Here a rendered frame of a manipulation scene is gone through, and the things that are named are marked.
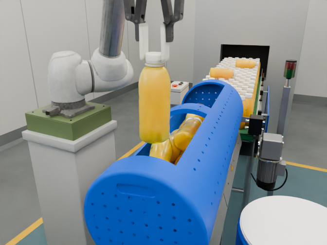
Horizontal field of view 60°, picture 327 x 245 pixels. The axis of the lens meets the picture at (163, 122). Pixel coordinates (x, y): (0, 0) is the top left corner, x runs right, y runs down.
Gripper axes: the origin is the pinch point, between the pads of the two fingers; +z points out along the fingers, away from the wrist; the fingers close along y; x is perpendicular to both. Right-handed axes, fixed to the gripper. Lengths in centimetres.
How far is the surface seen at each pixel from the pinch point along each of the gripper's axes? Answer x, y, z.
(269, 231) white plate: 4, 27, 43
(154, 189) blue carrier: -11.1, 3.9, 26.2
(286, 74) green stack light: 129, 34, 31
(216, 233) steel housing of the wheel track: 17, 13, 59
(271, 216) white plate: 10, 27, 43
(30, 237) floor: 64, -125, 147
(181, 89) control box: 105, -24, 39
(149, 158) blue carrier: -5.6, 0.5, 22.9
